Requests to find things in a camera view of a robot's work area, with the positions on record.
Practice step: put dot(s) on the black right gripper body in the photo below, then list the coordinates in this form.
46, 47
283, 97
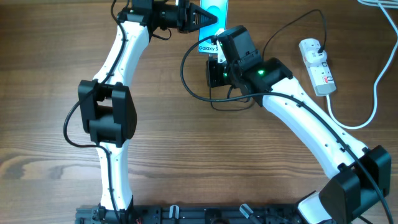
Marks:
212, 73

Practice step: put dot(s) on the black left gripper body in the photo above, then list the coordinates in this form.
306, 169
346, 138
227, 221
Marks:
183, 8

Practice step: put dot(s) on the blue Galaxy smartphone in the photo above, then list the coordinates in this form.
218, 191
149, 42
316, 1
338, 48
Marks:
218, 8

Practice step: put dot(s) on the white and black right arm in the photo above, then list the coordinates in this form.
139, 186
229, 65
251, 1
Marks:
358, 177

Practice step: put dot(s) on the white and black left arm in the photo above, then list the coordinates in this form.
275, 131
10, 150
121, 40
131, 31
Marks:
107, 110

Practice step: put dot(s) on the white USB charger plug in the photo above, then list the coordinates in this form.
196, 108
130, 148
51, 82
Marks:
313, 58

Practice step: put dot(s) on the white power strip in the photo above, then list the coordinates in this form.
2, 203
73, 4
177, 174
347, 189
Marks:
320, 76

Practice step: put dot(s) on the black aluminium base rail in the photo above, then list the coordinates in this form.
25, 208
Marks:
174, 214

